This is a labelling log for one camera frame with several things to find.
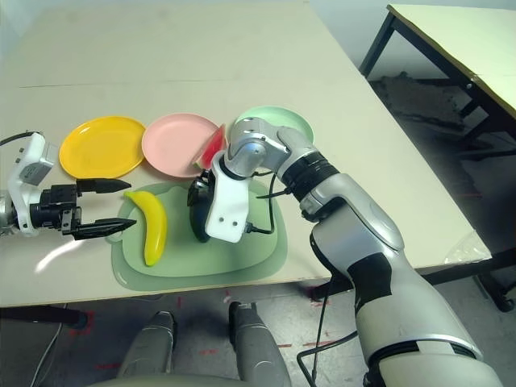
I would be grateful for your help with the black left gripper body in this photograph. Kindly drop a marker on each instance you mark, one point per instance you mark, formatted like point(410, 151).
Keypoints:
point(56, 207)

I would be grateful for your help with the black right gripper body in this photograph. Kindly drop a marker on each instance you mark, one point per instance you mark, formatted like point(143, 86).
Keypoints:
point(205, 185)

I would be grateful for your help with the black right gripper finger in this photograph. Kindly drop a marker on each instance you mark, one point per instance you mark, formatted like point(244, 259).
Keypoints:
point(193, 195)

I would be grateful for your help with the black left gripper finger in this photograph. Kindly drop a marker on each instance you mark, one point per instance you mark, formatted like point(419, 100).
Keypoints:
point(101, 185)
point(105, 229)

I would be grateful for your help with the dark green toy avocado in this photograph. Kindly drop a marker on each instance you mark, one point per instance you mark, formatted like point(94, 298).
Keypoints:
point(199, 225)

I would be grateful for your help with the red watermelon slice toy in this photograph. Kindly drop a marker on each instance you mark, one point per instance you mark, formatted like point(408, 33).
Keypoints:
point(211, 151)

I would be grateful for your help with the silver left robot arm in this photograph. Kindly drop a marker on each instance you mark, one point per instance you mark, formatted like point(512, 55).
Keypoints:
point(5, 213)

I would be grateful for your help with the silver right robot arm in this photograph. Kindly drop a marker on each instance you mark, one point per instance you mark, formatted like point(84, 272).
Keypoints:
point(354, 217)

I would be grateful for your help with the yellow plastic plate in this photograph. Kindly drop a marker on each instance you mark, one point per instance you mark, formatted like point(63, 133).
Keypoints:
point(101, 147)

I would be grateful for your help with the yellow toy banana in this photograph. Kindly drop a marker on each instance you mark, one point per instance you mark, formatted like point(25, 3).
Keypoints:
point(155, 225)

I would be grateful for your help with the pink plastic plate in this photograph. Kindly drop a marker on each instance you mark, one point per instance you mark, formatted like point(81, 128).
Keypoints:
point(173, 145)

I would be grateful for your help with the pale green serving tray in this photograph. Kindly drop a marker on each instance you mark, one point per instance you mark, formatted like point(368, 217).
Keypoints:
point(181, 250)

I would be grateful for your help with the mint green plastic plate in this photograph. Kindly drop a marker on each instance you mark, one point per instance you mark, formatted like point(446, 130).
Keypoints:
point(278, 115)

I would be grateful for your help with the black table foot bar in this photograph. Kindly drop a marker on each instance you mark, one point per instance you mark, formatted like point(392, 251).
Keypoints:
point(32, 314)

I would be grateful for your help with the grey left robot leg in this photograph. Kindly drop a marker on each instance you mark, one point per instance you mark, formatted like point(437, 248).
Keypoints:
point(149, 346)

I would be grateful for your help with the grey robot leg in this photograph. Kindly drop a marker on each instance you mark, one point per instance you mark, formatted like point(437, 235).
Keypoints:
point(149, 346)
point(258, 346)

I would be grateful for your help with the grey robot torso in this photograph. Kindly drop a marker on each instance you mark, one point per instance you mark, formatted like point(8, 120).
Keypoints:
point(161, 381)

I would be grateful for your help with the grey right robot leg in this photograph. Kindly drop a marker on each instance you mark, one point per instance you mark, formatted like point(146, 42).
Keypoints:
point(258, 346)

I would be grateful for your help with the clear plastic sheet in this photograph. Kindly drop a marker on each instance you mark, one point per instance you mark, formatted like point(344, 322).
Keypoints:
point(467, 250)

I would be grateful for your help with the black table base with caster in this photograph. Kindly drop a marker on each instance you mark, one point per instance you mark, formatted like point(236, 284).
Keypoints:
point(463, 268)

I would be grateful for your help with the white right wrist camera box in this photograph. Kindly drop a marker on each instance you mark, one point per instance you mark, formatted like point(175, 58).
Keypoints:
point(225, 201)

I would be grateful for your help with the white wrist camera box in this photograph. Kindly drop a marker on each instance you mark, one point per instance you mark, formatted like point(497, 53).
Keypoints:
point(24, 173)
point(225, 201)

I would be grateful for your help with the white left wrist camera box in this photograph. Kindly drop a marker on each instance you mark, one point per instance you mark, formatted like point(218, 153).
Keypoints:
point(24, 173)

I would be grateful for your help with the beige table with black frame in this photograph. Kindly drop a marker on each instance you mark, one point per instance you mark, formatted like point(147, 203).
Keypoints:
point(463, 44)

